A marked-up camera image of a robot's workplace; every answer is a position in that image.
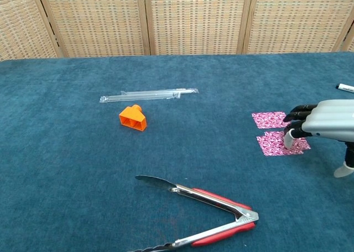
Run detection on woven bamboo screen panel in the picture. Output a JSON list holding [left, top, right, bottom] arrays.
[[35, 0, 152, 58], [242, 0, 354, 55], [142, 0, 254, 56], [0, 0, 65, 61], [340, 22, 354, 53]]

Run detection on teal carpet table mat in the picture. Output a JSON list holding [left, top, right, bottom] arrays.
[[0, 52, 354, 252]]

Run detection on red-handled metal tongs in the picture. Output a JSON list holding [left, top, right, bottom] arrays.
[[126, 174, 260, 252]]

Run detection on orange plastic block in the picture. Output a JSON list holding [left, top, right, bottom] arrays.
[[118, 104, 148, 132]]

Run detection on clear plastic wrapped stick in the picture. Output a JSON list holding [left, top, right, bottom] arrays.
[[120, 88, 200, 96], [98, 92, 182, 104]]

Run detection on pink patterned playing card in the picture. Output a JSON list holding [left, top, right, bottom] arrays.
[[256, 135, 305, 157], [251, 111, 290, 130], [264, 131, 311, 151]]

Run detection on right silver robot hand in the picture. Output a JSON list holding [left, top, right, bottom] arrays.
[[282, 99, 354, 178]]

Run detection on white black-capped marker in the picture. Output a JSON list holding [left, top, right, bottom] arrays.
[[335, 83, 354, 94]]

